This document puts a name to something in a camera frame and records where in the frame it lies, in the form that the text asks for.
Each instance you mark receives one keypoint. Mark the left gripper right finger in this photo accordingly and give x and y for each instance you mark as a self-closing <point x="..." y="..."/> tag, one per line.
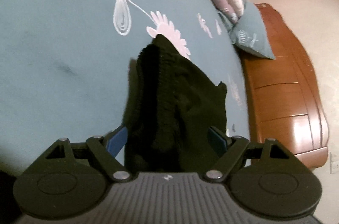
<point x="230" y="152"/>

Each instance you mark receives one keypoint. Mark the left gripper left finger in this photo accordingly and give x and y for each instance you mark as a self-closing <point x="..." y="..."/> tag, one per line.
<point x="103" y="151"/>

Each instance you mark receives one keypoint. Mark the black drawstring pants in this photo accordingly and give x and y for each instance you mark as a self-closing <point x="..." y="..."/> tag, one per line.
<point x="175" y="104"/>

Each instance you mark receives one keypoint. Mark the wooden headboard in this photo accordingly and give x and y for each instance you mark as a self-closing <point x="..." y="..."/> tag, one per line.
<point x="283" y="96"/>

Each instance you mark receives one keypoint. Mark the teal pillow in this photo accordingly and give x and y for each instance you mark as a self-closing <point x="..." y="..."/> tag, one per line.
<point x="249" y="32"/>

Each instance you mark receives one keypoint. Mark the teal patterned bed sheet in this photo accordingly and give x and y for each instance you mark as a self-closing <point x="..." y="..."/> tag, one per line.
<point x="67" y="66"/>

